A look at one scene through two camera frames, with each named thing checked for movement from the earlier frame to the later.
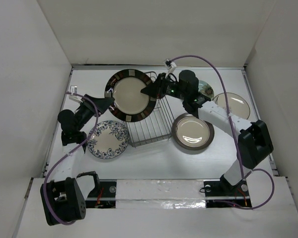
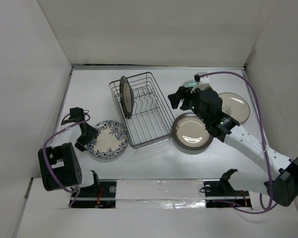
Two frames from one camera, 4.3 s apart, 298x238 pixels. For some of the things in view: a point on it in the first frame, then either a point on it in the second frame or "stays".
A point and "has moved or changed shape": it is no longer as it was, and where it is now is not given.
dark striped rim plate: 130,104 has moved or changed shape
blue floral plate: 109,140 stays
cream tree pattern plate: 238,105 stays
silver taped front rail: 163,194 stays
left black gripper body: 86,111 to 86,137
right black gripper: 156,89 to 181,93
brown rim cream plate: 191,133 stays
